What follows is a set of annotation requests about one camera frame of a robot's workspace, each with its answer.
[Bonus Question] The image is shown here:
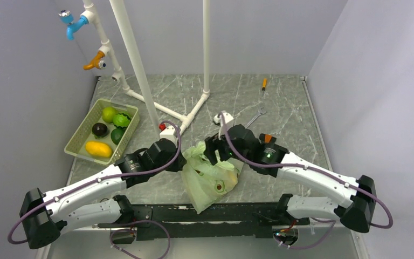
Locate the light green plastic bag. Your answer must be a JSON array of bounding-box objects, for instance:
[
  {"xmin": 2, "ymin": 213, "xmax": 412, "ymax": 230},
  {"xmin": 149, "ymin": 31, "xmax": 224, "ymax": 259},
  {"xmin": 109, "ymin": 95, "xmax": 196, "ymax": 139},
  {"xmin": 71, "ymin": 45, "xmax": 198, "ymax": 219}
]
[{"xmin": 181, "ymin": 141, "xmax": 244, "ymax": 214}]

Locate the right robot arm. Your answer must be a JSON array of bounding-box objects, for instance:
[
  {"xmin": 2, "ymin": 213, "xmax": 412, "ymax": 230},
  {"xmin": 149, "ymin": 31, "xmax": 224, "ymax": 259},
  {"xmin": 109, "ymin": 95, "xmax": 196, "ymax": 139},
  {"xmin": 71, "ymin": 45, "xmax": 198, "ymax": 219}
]
[{"xmin": 204, "ymin": 125, "xmax": 376, "ymax": 233}]

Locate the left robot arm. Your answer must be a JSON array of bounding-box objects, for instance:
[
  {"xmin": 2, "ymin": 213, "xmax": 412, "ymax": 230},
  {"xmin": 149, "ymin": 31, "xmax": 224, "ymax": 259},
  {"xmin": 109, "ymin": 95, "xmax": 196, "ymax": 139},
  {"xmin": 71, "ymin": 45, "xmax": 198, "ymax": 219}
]
[{"xmin": 19, "ymin": 138, "xmax": 186, "ymax": 249}]

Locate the dark green fake avocado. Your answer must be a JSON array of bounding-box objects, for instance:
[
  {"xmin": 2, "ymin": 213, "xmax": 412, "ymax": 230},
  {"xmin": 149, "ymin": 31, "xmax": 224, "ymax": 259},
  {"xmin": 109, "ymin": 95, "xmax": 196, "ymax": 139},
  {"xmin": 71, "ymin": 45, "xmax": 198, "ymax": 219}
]
[{"xmin": 110, "ymin": 128, "xmax": 126, "ymax": 145}]

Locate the green fake watermelon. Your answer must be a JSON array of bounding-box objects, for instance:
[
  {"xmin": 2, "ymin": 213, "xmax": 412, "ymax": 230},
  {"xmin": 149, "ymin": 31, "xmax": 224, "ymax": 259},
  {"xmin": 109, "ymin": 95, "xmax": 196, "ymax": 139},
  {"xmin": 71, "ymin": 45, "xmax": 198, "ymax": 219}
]
[{"xmin": 112, "ymin": 113, "xmax": 132, "ymax": 129}]

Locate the yellow fake mango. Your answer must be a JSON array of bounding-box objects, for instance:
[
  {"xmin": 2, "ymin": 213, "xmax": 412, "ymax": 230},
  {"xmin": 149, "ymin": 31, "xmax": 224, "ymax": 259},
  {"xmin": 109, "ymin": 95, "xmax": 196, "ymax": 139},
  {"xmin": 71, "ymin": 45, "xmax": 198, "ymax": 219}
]
[{"xmin": 85, "ymin": 141, "xmax": 113, "ymax": 158}]

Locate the yellow-green fake lime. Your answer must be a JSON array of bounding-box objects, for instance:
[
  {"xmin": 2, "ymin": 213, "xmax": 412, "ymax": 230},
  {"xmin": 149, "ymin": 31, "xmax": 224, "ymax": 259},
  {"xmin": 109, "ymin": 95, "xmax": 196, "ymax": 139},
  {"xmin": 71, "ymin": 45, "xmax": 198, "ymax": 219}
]
[{"xmin": 102, "ymin": 106, "xmax": 117, "ymax": 124}]

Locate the black orange small tool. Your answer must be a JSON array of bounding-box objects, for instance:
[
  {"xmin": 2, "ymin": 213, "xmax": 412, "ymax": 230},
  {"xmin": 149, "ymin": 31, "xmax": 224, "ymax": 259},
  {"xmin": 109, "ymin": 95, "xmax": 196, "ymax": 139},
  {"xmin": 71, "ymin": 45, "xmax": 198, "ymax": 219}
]
[{"xmin": 259, "ymin": 133, "xmax": 274, "ymax": 144}]

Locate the silver wrench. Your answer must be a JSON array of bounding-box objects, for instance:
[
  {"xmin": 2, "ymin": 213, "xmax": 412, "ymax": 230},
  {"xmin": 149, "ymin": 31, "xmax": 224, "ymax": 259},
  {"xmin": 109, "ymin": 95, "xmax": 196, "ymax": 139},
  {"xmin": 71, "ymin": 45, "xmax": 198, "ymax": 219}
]
[{"xmin": 245, "ymin": 107, "xmax": 266, "ymax": 128}]

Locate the green plastic basket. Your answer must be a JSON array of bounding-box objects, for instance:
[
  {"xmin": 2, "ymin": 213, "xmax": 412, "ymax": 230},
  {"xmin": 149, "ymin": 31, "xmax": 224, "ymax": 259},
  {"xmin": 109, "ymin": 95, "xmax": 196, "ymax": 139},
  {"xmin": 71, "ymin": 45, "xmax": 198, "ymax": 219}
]
[{"xmin": 64, "ymin": 99, "xmax": 140, "ymax": 166}]

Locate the orange faucet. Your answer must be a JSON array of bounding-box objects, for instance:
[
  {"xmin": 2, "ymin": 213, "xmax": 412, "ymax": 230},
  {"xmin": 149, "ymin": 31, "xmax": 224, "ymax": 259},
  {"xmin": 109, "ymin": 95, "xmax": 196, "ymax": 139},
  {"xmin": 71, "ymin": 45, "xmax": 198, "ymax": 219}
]
[{"xmin": 83, "ymin": 50, "xmax": 107, "ymax": 70}]

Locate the blue faucet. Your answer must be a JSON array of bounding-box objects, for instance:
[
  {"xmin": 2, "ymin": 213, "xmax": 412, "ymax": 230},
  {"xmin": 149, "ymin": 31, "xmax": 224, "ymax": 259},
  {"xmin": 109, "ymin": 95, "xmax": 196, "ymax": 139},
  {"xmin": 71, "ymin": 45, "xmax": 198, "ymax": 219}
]
[{"xmin": 58, "ymin": 10, "xmax": 89, "ymax": 40}]

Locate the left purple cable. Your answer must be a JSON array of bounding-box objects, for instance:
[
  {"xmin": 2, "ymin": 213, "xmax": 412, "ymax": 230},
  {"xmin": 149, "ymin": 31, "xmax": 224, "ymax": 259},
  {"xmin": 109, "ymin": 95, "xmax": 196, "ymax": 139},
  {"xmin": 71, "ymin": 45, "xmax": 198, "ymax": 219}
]
[{"xmin": 6, "ymin": 120, "xmax": 183, "ymax": 259}]

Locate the purple cable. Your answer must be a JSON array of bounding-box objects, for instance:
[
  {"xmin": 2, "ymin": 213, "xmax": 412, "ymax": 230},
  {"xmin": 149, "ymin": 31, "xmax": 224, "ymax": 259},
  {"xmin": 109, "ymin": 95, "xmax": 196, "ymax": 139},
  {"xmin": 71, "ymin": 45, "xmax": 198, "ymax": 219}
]
[
  {"xmin": 219, "ymin": 111, "xmax": 394, "ymax": 250},
  {"xmin": 6, "ymin": 120, "xmax": 183, "ymax": 259}
]

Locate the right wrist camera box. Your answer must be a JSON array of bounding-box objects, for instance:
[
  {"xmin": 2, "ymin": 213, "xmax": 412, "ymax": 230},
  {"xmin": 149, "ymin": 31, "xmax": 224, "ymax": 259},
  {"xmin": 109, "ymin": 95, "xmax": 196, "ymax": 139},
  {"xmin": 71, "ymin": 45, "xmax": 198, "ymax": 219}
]
[{"xmin": 213, "ymin": 111, "xmax": 234, "ymax": 130}]

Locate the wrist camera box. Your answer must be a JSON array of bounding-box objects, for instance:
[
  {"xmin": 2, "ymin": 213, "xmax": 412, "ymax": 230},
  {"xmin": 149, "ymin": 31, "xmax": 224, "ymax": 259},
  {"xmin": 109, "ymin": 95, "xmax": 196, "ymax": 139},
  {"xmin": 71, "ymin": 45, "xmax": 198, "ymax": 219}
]
[
  {"xmin": 159, "ymin": 123, "xmax": 178, "ymax": 147},
  {"xmin": 213, "ymin": 111, "xmax": 234, "ymax": 130}
]

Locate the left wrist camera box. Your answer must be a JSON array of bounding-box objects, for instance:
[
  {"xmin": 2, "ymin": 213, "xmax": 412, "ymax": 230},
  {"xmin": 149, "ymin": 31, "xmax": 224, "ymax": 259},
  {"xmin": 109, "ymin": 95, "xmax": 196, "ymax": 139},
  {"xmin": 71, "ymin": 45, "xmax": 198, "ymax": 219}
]
[{"xmin": 159, "ymin": 123, "xmax": 178, "ymax": 147}]

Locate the white PVC pipe frame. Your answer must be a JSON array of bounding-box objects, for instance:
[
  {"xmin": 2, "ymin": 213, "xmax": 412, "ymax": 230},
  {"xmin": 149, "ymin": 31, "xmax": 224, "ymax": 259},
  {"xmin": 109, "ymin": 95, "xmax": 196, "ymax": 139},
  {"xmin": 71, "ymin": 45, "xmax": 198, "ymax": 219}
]
[{"xmin": 82, "ymin": 0, "xmax": 211, "ymax": 142}]

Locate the orange handle screwdriver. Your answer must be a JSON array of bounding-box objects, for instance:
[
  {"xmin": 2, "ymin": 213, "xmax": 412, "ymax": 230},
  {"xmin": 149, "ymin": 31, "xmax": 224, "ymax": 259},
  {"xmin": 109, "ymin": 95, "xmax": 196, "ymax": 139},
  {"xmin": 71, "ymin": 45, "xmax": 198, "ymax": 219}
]
[{"xmin": 261, "ymin": 78, "xmax": 267, "ymax": 92}]

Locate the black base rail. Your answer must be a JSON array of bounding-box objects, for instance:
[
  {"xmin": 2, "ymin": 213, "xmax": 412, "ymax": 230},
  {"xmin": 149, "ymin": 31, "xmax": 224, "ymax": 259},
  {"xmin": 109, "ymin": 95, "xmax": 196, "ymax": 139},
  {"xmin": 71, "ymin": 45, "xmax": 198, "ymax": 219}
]
[{"xmin": 98, "ymin": 202, "xmax": 311, "ymax": 244}]

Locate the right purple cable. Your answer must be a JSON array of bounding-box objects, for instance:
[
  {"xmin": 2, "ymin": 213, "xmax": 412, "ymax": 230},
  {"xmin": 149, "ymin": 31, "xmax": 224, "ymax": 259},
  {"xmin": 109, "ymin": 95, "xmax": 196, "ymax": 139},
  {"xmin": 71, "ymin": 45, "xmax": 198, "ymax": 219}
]
[{"xmin": 219, "ymin": 111, "xmax": 394, "ymax": 250}]

